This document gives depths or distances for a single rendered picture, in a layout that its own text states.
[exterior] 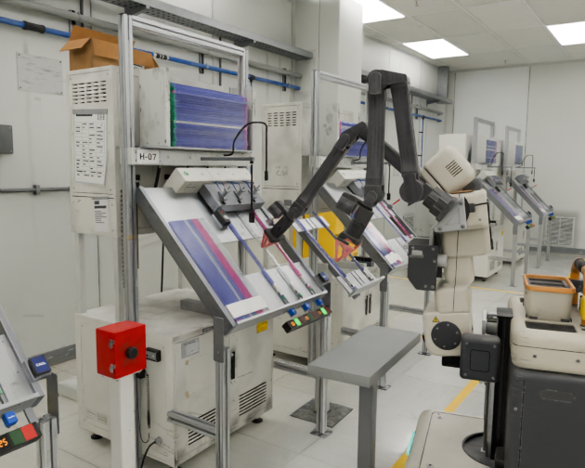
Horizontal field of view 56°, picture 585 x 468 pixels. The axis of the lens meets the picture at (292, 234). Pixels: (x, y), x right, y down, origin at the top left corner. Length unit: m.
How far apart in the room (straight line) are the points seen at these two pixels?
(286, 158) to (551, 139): 6.67
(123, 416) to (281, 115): 2.28
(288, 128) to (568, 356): 2.32
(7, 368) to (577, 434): 1.65
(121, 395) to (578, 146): 8.57
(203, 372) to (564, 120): 8.09
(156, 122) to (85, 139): 0.35
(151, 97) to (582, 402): 1.94
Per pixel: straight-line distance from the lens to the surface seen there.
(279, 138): 3.65
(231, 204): 2.53
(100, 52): 2.65
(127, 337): 1.90
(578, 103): 9.75
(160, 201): 2.37
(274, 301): 2.34
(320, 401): 2.82
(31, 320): 3.89
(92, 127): 2.56
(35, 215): 3.81
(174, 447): 2.50
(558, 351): 1.90
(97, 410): 2.83
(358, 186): 3.73
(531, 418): 1.97
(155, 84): 2.44
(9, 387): 1.60
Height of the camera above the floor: 1.31
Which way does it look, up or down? 7 degrees down
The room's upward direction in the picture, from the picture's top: 1 degrees clockwise
